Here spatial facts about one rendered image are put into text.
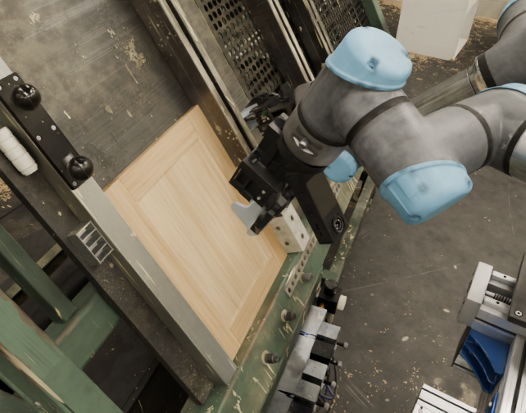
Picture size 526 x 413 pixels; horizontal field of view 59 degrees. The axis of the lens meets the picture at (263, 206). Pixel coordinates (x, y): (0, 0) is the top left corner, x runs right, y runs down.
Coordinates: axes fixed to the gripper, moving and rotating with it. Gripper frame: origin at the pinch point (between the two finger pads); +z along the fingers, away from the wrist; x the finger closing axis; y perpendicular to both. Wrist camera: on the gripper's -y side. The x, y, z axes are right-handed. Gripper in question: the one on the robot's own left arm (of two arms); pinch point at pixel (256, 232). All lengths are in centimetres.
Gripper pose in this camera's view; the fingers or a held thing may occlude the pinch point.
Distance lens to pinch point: 71.8
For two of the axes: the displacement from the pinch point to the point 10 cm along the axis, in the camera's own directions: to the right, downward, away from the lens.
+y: -7.4, -6.7, 0.5
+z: -4.0, 5.1, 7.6
